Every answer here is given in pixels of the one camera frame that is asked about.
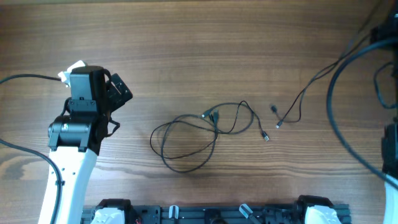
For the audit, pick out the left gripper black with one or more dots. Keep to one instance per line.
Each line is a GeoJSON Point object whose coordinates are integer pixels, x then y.
{"type": "Point", "coordinates": [117, 101]}

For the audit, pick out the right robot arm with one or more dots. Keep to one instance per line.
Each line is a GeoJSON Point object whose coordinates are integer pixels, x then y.
{"type": "Point", "coordinates": [387, 30]}

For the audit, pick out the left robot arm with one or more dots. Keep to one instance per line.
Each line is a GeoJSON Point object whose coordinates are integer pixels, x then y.
{"type": "Point", "coordinates": [75, 138]}

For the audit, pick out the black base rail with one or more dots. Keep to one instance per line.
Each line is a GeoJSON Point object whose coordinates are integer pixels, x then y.
{"type": "Point", "coordinates": [268, 214]}

